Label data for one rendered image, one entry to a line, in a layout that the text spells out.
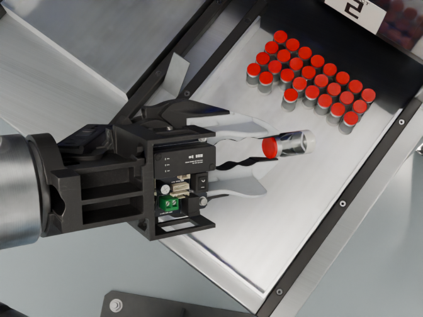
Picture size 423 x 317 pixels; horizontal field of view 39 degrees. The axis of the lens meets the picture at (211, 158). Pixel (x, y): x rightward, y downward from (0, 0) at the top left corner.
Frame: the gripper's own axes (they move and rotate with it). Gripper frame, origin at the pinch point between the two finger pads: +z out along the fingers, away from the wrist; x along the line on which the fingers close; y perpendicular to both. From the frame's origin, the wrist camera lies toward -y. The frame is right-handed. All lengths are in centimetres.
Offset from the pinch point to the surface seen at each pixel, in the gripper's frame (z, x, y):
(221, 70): 18.5, 2.4, -37.4
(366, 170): 31.7, -11.1, -18.7
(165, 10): 14, 11, -48
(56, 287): 10, -67, -116
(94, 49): 3, 5, -51
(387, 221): 97, -49, -74
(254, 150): 19.8, -9.1, -30.0
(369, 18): 30.3, 10.3, -18.5
